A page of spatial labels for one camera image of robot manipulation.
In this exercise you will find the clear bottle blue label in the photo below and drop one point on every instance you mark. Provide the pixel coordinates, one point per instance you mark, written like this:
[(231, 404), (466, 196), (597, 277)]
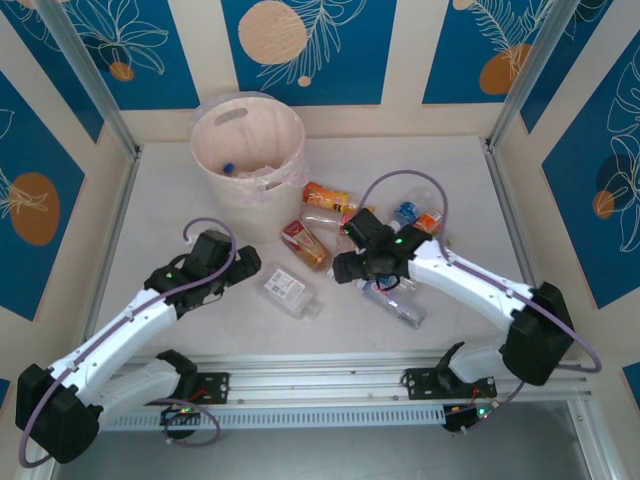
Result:
[(407, 209)]

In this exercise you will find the clear cola bottle red cap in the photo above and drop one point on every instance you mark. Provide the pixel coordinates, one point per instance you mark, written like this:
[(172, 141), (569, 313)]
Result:
[(320, 218)]

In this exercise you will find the orange juice bottle yellow cap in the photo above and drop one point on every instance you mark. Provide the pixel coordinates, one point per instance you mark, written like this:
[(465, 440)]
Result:
[(322, 196)]

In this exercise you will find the red orange label tea bottle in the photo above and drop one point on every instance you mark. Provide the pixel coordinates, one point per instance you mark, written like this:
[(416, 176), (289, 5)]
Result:
[(302, 242)]

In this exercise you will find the clear water bottle white cap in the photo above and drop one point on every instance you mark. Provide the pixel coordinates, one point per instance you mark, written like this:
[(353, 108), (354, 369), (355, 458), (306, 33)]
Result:
[(395, 302)]

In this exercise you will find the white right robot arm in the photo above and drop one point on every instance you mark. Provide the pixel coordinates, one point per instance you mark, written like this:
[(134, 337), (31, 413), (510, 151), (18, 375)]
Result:
[(470, 280)]

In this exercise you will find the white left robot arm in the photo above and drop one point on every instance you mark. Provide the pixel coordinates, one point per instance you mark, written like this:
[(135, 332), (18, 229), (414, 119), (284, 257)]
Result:
[(115, 330)]

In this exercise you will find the cream wood-look waste bin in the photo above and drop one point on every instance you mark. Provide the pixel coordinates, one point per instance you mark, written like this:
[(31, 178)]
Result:
[(250, 215)]

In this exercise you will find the clear plastic bin liner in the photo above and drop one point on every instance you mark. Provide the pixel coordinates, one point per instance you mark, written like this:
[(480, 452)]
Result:
[(299, 175)]

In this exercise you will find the flat clear bottle white label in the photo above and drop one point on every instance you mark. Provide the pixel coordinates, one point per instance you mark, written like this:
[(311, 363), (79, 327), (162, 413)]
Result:
[(282, 287)]

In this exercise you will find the clear bottle blue cap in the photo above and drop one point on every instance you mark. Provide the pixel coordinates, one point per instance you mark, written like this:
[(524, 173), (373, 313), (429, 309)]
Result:
[(228, 168)]

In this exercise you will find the black controller board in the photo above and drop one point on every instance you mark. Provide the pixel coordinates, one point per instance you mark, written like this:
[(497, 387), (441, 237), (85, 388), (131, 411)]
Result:
[(460, 417), (180, 417)]

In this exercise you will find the aluminium side rail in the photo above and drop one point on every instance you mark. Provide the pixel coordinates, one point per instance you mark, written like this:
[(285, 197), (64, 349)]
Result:
[(518, 240), (116, 225)]

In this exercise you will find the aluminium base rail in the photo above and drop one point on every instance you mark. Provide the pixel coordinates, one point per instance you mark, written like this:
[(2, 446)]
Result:
[(320, 380)]

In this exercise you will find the aluminium frame post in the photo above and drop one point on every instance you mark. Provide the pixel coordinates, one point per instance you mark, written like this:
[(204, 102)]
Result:
[(90, 80), (535, 75)]

